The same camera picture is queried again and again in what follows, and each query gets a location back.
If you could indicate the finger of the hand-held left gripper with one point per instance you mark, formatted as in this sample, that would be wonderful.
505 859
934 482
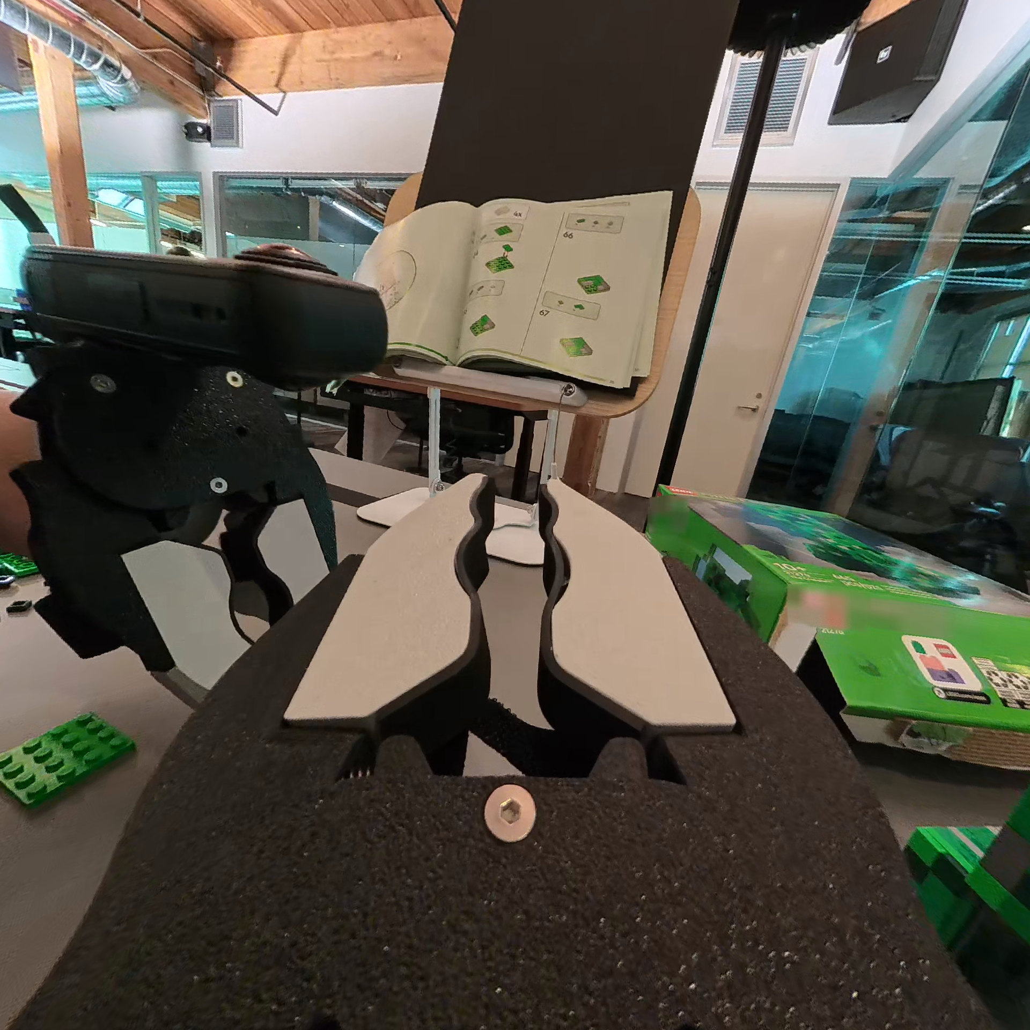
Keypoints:
177 595

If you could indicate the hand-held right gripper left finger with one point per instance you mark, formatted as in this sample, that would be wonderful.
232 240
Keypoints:
386 636

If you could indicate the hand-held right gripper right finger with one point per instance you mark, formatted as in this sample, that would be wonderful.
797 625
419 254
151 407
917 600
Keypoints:
636 644

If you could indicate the pile of lego bricks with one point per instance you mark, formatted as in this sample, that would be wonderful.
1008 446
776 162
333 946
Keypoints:
16 565

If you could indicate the green square lego plate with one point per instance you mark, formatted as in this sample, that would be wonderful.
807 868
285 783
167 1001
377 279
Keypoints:
64 758

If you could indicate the green lego box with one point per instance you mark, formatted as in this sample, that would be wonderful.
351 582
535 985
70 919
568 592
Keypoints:
724 563

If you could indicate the person's left hand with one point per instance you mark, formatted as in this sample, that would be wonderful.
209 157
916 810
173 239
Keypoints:
10 515

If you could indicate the white book stand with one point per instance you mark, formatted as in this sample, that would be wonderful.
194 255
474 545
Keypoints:
386 508

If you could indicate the black office chair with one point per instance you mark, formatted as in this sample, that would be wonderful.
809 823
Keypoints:
475 434

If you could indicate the white door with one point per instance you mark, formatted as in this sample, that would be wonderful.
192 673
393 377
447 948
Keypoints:
772 322

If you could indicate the open instruction booklet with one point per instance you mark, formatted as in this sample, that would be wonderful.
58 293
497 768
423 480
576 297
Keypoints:
611 265

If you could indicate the black light stand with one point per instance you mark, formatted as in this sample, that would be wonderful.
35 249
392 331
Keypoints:
727 241

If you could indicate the black wall speaker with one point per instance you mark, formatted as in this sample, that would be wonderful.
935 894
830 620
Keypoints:
901 56

